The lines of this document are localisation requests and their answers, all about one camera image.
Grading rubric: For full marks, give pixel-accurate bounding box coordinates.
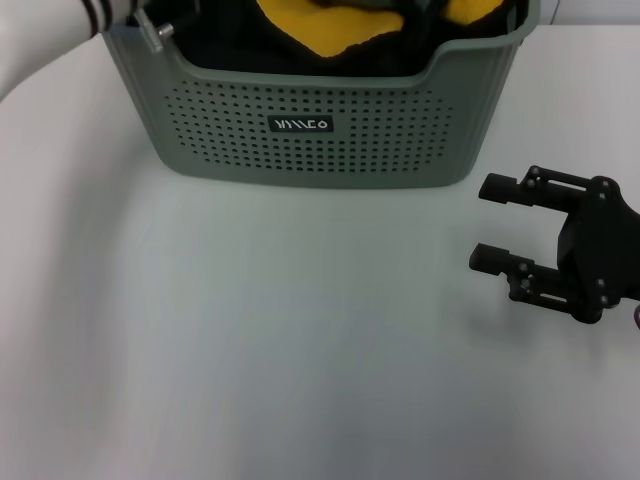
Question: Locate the yellow towel with black edge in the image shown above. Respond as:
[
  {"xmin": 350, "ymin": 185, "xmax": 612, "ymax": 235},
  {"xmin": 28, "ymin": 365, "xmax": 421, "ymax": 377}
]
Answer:
[
  {"xmin": 442, "ymin": 0, "xmax": 507, "ymax": 26},
  {"xmin": 254, "ymin": 0, "xmax": 405, "ymax": 59}
]

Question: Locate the black cloth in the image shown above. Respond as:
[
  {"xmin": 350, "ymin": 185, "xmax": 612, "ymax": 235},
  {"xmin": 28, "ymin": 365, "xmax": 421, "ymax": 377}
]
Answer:
[{"xmin": 172, "ymin": 0, "xmax": 531, "ymax": 79}]

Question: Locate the grey-green perforated plastic basket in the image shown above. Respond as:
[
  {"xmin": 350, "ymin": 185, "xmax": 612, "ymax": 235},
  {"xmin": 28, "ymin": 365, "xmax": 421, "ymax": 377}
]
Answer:
[{"xmin": 102, "ymin": 0, "xmax": 544, "ymax": 190}]

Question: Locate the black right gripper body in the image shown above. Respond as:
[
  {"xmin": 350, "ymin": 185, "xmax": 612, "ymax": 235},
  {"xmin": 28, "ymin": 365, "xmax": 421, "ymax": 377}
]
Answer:
[{"xmin": 557, "ymin": 174, "xmax": 640, "ymax": 325}]

